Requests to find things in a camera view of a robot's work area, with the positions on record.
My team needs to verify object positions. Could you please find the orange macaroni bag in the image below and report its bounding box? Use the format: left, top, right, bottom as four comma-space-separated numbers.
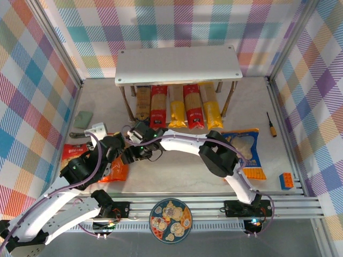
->
98, 156, 130, 183

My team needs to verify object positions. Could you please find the red spaghetti bag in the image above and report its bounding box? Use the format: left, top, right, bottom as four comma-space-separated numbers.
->
183, 84, 206, 130
149, 85, 169, 129

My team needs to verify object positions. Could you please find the brown pasta packet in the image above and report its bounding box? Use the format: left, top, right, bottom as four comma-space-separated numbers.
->
135, 85, 151, 125

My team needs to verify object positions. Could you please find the yellow spaghetti bag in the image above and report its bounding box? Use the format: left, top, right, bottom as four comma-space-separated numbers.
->
168, 85, 188, 129
199, 82, 223, 131

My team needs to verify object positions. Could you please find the red short pasta bag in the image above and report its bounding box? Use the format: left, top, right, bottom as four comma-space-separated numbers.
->
61, 143, 92, 172

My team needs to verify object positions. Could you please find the blue and orange pasta bag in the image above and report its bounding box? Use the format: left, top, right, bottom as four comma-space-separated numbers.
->
221, 127, 267, 180

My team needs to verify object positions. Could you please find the green sponge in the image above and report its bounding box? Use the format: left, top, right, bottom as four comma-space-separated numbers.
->
73, 110, 94, 129

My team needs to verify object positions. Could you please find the black controller board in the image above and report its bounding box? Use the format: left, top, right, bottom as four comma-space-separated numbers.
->
243, 217, 265, 237
92, 220, 120, 239

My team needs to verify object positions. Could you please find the round bear print coaster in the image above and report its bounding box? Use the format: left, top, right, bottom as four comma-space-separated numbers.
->
148, 198, 192, 244

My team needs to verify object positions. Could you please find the blue and orange toy brick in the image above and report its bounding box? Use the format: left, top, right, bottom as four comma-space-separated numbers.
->
278, 172, 295, 191

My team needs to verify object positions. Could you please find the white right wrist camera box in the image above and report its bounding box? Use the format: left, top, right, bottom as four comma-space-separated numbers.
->
125, 127, 140, 144

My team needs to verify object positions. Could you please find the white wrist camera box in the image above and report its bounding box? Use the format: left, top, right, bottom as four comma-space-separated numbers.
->
84, 122, 108, 141
125, 127, 140, 144

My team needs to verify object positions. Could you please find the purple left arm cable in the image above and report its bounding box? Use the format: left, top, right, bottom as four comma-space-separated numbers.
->
0, 131, 113, 239

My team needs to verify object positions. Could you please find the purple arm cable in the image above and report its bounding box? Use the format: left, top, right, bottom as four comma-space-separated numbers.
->
0, 131, 113, 239
122, 125, 275, 238

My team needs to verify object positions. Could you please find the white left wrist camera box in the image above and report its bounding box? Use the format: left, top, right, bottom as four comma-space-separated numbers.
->
84, 122, 108, 141

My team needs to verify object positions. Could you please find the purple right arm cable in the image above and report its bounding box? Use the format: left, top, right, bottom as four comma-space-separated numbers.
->
122, 125, 275, 238

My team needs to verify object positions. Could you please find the aluminium extrusion frame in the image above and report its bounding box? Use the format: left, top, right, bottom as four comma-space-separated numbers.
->
0, 0, 343, 257

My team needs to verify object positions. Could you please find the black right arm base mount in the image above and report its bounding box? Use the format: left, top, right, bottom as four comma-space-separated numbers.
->
223, 200, 273, 218

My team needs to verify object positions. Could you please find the white slotted cable duct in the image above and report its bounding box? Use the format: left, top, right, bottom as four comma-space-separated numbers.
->
42, 222, 249, 232

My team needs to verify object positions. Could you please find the orange handled screwdriver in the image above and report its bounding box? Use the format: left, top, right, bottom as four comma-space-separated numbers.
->
265, 111, 278, 138

